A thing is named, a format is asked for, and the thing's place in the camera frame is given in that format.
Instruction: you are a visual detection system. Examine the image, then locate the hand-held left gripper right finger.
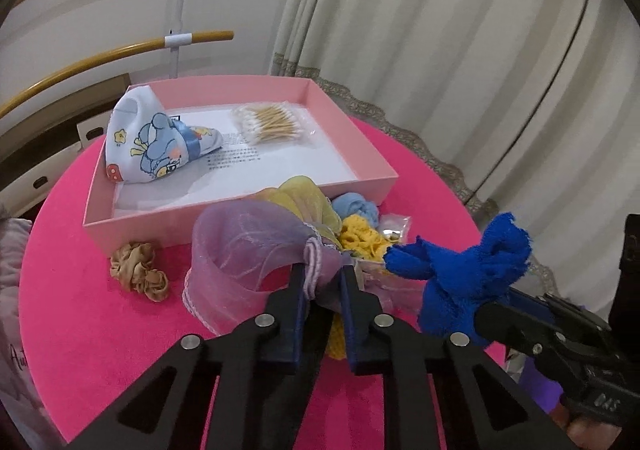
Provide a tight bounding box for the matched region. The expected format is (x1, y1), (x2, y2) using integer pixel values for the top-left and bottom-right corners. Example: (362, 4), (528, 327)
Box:
(340, 264), (576, 450)

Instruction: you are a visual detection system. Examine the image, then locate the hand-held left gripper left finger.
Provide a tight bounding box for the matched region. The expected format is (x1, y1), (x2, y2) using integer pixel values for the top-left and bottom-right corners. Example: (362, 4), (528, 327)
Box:
(69, 263), (322, 450)

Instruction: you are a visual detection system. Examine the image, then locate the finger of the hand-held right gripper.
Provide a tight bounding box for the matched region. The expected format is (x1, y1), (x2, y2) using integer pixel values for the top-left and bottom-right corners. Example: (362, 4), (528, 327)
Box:
(474, 303), (567, 372)
(509, 289), (567, 327)

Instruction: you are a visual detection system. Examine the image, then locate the yellow crochet toy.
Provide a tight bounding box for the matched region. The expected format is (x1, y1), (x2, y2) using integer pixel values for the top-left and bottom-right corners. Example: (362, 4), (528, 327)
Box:
(322, 213), (399, 362)

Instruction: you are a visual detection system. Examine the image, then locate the royal blue fluffy cloth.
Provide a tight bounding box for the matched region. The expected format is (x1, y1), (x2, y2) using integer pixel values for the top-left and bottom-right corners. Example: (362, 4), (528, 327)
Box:
(382, 212), (534, 349)

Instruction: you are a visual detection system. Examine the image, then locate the pastel organza bow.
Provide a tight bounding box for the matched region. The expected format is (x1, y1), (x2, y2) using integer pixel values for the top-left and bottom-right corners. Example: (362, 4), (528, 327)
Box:
(182, 174), (397, 337)

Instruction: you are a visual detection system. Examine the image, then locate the small clear plastic bag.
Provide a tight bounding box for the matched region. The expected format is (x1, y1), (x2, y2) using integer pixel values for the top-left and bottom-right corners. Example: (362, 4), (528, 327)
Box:
(377, 212), (414, 247)

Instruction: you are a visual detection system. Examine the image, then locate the pink cardboard box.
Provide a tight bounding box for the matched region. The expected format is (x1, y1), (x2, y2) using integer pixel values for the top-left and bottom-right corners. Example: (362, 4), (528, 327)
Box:
(82, 76), (400, 249)

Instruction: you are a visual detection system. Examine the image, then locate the light blue soft cloth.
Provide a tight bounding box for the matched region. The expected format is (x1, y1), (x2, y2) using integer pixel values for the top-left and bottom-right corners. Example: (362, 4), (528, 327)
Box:
(330, 192), (381, 221)

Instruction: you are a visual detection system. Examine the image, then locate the beige scrunchie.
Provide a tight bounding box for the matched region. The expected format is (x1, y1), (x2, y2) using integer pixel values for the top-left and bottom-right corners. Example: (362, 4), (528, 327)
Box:
(109, 240), (170, 303)

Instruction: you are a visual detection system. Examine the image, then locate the person's right hand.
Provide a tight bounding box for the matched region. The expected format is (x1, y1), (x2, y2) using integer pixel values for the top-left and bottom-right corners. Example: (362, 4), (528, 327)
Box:
(561, 411), (627, 450)

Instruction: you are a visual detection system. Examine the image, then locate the purple cloth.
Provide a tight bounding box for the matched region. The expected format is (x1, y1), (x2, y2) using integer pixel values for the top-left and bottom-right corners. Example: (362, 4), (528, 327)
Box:
(504, 344), (568, 417)

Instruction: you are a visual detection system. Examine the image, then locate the grey lace trim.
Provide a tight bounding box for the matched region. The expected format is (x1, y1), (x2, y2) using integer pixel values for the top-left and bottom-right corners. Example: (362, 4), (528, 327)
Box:
(272, 54), (562, 295)

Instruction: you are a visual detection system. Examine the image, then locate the pack of cotton swabs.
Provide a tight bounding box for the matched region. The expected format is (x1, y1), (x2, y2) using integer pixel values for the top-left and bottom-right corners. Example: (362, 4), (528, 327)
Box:
(232, 103), (319, 149)

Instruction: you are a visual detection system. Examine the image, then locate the white cartoon print cloth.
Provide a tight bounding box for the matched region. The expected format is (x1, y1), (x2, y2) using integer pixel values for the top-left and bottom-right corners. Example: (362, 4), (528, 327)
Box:
(104, 84), (224, 186)

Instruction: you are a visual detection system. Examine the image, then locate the beige cardboard box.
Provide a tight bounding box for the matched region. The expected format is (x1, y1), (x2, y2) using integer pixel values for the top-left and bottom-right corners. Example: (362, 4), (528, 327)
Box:
(0, 122), (108, 198)
(75, 74), (132, 151)

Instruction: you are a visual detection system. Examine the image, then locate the pale grey printed cloth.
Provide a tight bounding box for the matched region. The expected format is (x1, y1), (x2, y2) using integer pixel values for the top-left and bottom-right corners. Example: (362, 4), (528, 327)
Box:
(0, 202), (38, 433)

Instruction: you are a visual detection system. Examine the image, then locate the cream curtain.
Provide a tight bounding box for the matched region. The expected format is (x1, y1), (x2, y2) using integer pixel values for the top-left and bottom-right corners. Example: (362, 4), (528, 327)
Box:
(272, 0), (640, 315)

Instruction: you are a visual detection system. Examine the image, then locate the black cable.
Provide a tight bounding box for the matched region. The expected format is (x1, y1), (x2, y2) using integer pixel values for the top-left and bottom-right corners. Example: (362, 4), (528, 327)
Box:
(444, 0), (599, 167)

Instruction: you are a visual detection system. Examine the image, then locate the yellow and white rail rack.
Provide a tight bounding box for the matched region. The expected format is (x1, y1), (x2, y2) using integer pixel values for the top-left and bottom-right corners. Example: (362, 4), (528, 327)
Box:
(0, 0), (251, 121)

